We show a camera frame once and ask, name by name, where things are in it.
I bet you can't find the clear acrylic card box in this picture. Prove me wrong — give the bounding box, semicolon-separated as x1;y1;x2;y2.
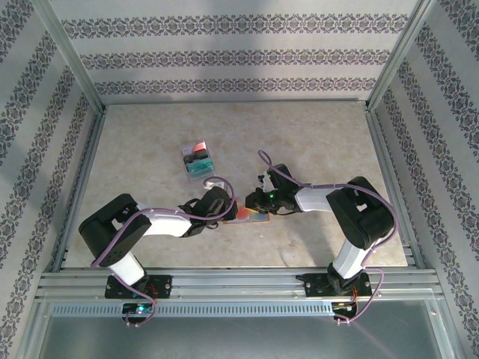
179;138;218;183

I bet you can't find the thin aluminium edge strip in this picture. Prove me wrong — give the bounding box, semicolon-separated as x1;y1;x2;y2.
101;96;371;106

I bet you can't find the grey metal sheet panel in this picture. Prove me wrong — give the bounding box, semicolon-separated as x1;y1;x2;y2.
37;298;456;359

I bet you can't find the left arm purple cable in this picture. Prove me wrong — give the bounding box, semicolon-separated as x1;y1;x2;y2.
91;177;236;329

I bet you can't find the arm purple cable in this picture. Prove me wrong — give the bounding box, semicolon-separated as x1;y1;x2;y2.
91;177;236;329
257;150;397;327

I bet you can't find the wide aluminium mounting rail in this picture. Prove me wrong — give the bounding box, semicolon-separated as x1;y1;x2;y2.
35;266;445;300

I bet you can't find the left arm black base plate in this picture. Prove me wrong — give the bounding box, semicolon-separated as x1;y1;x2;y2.
105;274;174;300

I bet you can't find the slotted grey cable duct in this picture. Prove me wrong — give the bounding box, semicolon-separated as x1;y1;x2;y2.
50;301;335;319

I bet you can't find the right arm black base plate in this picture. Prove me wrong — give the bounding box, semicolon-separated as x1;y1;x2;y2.
297;272;373;299

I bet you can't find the aluminium side rail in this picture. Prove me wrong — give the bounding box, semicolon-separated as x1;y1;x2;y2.
364;106;427;269
50;106;108;272

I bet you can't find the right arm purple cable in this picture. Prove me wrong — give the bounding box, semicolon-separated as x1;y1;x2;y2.
257;150;397;327

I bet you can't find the aluminium frame post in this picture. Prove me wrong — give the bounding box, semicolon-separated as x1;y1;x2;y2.
31;0;108;113
364;0;437;113

